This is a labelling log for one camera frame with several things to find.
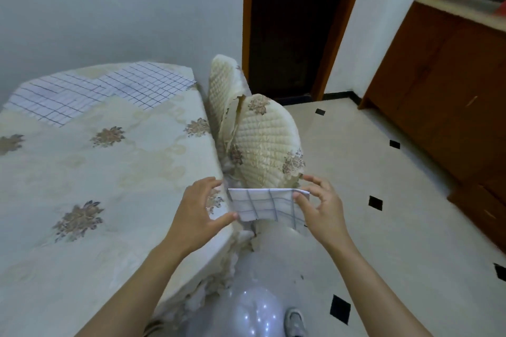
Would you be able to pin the white checked cloth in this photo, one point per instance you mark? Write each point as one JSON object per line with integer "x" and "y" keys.
{"x": 263, "y": 204}
{"x": 152, "y": 82}
{"x": 59, "y": 99}

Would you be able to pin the cream floral tablecloth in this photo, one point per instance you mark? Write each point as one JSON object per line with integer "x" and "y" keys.
{"x": 99, "y": 198}

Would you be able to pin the cream quilted chair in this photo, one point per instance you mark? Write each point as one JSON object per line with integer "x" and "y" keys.
{"x": 265, "y": 139}
{"x": 225, "y": 88}

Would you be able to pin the dark wooden door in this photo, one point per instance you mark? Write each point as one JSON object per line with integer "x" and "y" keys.
{"x": 292, "y": 24}

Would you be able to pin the person's right thumb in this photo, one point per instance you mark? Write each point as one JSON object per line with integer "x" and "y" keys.
{"x": 303, "y": 205}

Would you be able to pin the red object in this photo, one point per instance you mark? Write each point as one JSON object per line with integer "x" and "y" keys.
{"x": 501, "y": 8}

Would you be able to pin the person's right hand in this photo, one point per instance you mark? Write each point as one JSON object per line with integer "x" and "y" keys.
{"x": 328, "y": 218}

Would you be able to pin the person's left thumb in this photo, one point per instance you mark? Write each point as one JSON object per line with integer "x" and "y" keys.
{"x": 223, "y": 221}

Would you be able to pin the person's grey shoe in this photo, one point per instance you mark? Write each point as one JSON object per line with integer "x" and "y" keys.
{"x": 295, "y": 323}

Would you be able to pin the person's right forearm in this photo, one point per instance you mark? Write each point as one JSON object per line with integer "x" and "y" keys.
{"x": 371, "y": 289}

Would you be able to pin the person's left hand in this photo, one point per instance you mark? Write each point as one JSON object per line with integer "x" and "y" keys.
{"x": 189, "y": 218}

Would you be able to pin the person's left forearm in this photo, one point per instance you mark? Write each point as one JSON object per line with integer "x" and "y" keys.
{"x": 130, "y": 293}

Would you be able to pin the brown wooden cabinet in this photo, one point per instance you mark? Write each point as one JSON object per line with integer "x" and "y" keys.
{"x": 446, "y": 92}

